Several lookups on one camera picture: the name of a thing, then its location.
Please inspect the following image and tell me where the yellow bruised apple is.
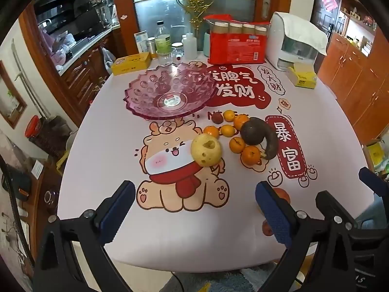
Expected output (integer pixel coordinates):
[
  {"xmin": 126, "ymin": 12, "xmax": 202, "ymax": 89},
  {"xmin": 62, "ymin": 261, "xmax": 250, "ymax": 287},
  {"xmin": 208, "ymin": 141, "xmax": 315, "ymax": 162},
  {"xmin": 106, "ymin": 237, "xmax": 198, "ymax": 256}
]
[{"xmin": 191, "ymin": 133, "xmax": 224, "ymax": 167}]

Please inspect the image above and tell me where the kitchen counter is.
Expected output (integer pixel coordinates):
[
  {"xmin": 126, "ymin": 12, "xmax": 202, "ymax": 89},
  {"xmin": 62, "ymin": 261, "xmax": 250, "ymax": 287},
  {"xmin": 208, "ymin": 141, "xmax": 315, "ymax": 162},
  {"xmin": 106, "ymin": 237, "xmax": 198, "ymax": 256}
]
[{"xmin": 57, "ymin": 24, "xmax": 114, "ymax": 77}]

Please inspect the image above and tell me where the red lidded container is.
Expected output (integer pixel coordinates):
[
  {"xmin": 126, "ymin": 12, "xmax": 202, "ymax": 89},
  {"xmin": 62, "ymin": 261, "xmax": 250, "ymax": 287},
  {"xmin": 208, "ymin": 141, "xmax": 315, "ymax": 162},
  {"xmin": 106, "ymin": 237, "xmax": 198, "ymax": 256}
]
[{"xmin": 25, "ymin": 115, "xmax": 44, "ymax": 141}]

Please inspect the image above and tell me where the dark round fruit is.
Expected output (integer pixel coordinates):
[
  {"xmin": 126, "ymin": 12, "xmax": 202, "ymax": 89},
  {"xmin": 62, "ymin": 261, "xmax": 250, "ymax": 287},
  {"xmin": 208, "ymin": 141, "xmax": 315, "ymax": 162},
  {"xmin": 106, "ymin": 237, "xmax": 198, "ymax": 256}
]
[{"xmin": 241, "ymin": 117, "xmax": 268, "ymax": 146}]

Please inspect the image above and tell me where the red yellow apple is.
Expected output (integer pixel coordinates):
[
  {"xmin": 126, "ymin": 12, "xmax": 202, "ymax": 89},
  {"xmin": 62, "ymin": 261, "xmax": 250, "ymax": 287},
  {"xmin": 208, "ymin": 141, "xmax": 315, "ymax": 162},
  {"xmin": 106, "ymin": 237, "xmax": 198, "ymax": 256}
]
[{"xmin": 273, "ymin": 188, "xmax": 291, "ymax": 205}]

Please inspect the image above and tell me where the white plastic bottle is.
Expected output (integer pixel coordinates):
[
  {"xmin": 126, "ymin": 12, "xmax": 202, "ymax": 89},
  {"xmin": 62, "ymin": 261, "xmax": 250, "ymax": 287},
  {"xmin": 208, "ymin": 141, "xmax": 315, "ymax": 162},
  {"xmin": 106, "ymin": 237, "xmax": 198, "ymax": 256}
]
[{"xmin": 181, "ymin": 32, "xmax": 198, "ymax": 60}]

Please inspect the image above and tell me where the small jar gold lid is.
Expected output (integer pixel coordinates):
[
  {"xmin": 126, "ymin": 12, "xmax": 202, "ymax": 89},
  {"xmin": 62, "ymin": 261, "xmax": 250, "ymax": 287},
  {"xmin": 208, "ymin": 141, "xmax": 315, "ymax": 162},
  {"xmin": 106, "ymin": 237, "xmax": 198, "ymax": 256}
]
[{"xmin": 146, "ymin": 37, "xmax": 157, "ymax": 60}]

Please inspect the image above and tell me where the blue grey cloth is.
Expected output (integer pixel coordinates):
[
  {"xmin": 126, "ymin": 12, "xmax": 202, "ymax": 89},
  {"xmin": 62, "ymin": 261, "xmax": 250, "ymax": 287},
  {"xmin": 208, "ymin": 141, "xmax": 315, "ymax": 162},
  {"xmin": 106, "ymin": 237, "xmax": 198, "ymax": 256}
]
[{"xmin": 354, "ymin": 192, "xmax": 389, "ymax": 229}]

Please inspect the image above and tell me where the clear drinking glass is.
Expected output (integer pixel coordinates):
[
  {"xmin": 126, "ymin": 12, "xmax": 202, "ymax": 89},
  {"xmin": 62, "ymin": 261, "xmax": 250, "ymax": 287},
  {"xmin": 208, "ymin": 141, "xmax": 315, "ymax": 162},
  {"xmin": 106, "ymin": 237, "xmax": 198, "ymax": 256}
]
[{"xmin": 158, "ymin": 47, "xmax": 177, "ymax": 66}]

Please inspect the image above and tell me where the white countertop appliance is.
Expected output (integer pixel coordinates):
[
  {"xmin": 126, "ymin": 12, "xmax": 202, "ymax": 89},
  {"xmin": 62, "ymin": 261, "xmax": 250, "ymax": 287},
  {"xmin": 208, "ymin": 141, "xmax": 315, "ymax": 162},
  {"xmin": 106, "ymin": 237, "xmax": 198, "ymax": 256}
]
[{"xmin": 265, "ymin": 11, "xmax": 329, "ymax": 71}]

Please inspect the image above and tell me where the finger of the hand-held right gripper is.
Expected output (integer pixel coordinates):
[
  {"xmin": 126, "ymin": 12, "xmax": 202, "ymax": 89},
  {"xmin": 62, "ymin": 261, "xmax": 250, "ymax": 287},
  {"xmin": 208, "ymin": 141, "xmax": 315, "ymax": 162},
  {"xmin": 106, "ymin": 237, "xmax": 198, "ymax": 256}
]
[
  {"xmin": 359, "ymin": 167, "xmax": 389, "ymax": 197},
  {"xmin": 315, "ymin": 190, "xmax": 357, "ymax": 228}
]

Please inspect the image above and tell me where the wooden framed picture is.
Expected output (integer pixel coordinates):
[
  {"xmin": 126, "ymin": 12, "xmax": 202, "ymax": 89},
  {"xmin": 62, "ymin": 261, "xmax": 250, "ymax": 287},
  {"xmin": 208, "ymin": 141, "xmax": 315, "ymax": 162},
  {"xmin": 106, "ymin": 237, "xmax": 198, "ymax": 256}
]
[{"xmin": 0, "ymin": 60, "xmax": 28, "ymax": 129}]

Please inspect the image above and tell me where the blackened banana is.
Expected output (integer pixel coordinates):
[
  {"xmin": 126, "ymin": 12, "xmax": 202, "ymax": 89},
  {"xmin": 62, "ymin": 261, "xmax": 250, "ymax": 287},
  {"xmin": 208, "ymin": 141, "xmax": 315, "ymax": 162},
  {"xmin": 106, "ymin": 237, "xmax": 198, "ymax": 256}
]
[{"xmin": 252, "ymin": 117, "xmax": 279, "ymax": 160}]

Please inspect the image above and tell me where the wooden sideboard cabinet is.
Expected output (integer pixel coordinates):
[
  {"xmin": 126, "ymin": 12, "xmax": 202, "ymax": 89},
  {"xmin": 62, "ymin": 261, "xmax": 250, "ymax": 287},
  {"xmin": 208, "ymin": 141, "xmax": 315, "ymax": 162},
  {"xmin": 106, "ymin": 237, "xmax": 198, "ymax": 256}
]
[{"xmin": 315, "ymin": 33, "xmax": 389, "ymax": 142}]

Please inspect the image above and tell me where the yellow green box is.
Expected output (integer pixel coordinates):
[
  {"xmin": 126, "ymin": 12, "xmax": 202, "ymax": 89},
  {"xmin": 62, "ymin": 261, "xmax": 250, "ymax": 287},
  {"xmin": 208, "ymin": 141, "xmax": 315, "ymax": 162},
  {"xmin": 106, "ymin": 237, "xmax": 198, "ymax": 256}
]
[{"xmin": 364, "ymin": 139, "xmax": 389, "ymax": 174}]

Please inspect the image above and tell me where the yellow tissue box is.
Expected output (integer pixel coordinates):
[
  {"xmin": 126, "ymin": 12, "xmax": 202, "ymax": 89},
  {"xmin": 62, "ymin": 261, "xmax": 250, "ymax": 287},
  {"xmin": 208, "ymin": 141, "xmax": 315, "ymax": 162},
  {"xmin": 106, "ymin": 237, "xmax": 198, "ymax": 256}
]
[{"xmin": 285, "ymin": 62, "xmax": 318, "ymax": 90}]

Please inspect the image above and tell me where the wooden display shelf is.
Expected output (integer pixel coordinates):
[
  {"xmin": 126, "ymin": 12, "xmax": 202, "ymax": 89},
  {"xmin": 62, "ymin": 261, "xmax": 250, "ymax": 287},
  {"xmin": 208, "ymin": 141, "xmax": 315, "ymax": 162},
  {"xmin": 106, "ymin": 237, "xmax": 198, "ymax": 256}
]
[{"xmin": 335, "ymin": 0, "xmax": 379, "ymax": 59}]

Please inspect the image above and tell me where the frosted glass door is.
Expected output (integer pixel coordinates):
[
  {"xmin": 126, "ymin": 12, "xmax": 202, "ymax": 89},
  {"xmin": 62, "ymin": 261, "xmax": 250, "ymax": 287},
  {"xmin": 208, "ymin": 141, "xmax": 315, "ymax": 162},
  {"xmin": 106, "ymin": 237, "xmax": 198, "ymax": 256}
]
[{"xmin": 130, "ymin": 0, "xmax": 259, "ymax": 53}]

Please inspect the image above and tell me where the white plastic bag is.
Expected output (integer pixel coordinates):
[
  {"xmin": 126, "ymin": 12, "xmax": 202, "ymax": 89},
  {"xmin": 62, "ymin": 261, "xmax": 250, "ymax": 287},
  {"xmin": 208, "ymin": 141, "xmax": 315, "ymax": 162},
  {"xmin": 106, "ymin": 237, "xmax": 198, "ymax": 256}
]
[{"xmin": 101, "ymin": 47, "xmax": 118, "ymax": 74}]

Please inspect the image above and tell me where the red bottle multipack wrapper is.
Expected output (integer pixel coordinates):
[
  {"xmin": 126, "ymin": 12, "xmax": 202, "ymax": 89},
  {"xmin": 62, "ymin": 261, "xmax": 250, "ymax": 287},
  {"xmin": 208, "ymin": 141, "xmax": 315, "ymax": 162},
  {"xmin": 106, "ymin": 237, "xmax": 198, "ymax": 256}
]
[{"xmin": 203, "ymin": 14, "xmax": 271, "ymax": 65}]

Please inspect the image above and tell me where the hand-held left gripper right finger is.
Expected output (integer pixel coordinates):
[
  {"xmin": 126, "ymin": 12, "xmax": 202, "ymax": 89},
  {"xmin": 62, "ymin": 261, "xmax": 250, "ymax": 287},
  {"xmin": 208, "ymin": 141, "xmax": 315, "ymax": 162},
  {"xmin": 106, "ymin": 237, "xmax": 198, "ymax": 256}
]
[{"xmin": 255, "ymin": 181, "xmax": 363, "ymax": 292}]

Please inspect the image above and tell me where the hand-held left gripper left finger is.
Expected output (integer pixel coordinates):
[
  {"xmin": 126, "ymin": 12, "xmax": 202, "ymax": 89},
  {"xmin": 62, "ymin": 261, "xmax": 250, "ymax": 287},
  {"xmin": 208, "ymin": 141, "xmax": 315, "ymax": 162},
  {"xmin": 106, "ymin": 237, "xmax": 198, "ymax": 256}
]
[{"xmin": 33, "ymin": 180, "xmax": 136, "ymax": 292}]

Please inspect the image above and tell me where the pink glass fruit bowl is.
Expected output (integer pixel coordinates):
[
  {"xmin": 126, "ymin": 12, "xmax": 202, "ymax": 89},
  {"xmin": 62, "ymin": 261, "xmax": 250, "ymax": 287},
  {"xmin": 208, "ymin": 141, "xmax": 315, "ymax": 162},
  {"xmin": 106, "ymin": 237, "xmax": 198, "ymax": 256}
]
[{"xmin": 123, "ymin": 62, "xmax": 218, "ymax": 121}]

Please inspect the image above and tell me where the blue white carton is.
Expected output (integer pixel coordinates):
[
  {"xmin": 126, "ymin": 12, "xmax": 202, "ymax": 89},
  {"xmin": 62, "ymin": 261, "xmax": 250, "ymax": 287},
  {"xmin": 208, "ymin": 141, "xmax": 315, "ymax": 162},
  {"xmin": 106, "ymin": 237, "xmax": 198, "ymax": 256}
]
[{"xmin": 134, "ymin": 31, "xmax": 150, "ymax": 55}]

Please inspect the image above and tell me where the yellow cardboard box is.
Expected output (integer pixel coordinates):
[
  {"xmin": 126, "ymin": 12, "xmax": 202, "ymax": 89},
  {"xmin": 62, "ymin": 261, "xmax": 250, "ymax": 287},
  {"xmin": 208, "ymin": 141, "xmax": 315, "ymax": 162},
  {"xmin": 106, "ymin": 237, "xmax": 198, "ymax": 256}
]
[{"xmin": 110, "ymin": 52, "xmax": 152, "ymax": 77}]

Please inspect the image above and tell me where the clear bottle green label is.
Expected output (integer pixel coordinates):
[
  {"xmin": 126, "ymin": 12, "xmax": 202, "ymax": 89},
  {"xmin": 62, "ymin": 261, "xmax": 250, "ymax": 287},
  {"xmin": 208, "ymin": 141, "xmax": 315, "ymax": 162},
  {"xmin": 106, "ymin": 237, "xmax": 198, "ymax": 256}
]
[{"xmin": 155, "ymin": 20, "xmax": 173, "ymax": 58}]

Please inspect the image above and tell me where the white cover cloth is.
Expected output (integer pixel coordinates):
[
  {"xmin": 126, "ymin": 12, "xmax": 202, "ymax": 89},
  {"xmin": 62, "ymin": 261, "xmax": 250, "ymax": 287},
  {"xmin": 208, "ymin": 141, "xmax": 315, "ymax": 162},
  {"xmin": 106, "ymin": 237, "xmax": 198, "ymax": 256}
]
[{"xmin": 271, "ymin": 11, "xmax": 329, "ymax": 56}]

